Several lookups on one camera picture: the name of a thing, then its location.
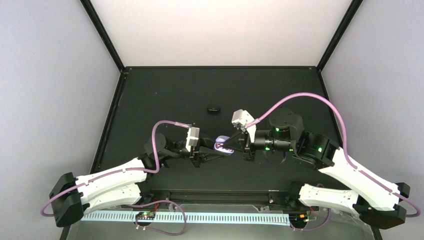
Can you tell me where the lilac earbud charging case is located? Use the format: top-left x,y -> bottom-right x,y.
213,135 -> 235,155

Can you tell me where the black earbud charging case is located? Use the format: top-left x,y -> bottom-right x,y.
206,105 -> 221,115

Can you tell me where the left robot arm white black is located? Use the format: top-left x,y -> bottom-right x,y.
40,132 -> 234,228

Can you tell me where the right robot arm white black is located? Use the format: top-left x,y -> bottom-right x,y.
231,107 -> 410,230

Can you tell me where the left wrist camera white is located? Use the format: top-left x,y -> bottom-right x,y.
185,126 -> 200,152

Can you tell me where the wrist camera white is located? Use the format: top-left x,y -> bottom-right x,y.
231,109 -> 257,144
185,126 -> 200,152

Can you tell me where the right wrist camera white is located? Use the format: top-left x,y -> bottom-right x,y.
231,109 -> 257,144

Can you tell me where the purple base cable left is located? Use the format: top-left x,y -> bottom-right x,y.
125,199 -> 188,237

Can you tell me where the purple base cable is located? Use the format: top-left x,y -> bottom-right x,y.
289,206 -> 332,232
125,199 -> 188,237

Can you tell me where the white slotted cable duct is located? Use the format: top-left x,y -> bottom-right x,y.
81,210 -> 290,226

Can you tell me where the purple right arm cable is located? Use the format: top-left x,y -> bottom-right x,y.
245,92 -> 422,218

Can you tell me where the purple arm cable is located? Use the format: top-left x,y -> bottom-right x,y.
245,92 -> 422,218
40,120 -> 193,218

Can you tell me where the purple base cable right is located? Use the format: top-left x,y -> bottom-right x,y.
289,206 -> 332,232

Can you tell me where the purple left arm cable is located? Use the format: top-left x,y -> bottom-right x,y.
40,120 -> 193,218

